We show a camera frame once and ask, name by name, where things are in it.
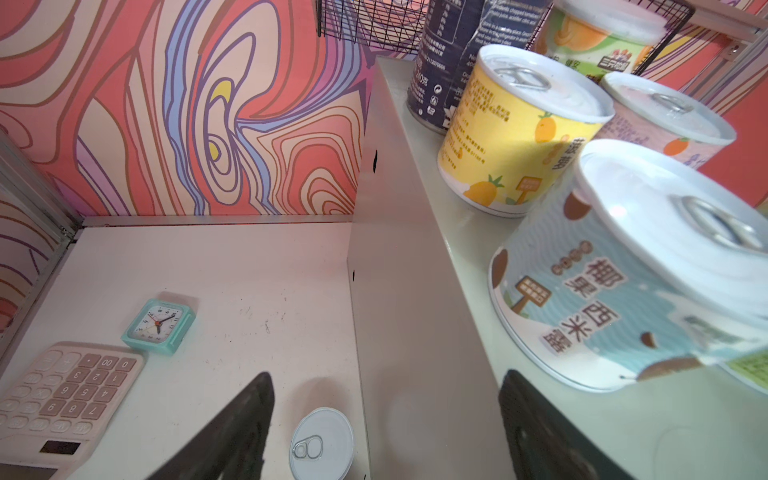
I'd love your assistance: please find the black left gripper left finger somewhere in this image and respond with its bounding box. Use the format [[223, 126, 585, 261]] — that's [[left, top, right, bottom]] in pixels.
[[151, 372, 275, 479]]

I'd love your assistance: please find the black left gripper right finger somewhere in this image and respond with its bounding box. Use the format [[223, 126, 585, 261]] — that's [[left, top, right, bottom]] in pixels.
[[498, 370, 631, 480]]

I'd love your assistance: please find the white labelled tin can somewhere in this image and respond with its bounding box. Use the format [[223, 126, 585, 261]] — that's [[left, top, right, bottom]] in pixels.
[[488, 139, 767, 392]]

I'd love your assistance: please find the yellow labelled tin can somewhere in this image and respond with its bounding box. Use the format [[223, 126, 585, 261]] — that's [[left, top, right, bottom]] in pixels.
[[437, 45, 615, 218]]

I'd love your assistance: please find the pink labelled tin can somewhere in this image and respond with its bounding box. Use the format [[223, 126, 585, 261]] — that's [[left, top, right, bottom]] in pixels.
[[595, 72, 737, 169]]

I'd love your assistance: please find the green orange labelled can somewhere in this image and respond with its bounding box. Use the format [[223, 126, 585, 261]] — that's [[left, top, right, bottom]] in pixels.
[[533, 0, 666, 82]]

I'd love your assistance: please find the blue labelled tin can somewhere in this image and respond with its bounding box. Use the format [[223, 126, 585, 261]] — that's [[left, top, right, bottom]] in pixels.
[[407, 0, 551, 134]]

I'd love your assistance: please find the yellow green tin can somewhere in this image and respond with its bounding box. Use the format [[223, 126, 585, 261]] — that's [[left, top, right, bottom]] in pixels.
[[721, 350, 768, 394]]

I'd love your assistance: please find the pale tin can by cabinet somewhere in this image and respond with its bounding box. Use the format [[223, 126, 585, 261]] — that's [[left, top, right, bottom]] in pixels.
[[289, 407, 355, 480]]

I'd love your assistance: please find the mint green alarm clock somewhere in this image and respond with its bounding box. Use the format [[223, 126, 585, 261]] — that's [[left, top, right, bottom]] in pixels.
[[121, 299, 196, 356]]

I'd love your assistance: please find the grey metal cabinet box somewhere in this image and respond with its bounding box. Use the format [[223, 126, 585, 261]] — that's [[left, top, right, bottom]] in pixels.
[[348, 58, 767, 479]]

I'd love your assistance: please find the pink desk calculator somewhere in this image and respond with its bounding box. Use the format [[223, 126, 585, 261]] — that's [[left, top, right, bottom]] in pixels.
[[1, 342, 146, 479]]

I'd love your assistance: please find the aluminium frame post left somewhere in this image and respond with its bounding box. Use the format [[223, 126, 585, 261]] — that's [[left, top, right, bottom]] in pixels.
[[1, 131, 83, 243]]

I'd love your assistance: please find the black wire basket back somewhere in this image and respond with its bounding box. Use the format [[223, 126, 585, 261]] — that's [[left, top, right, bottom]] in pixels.
[[314, 0, 696, 75]]

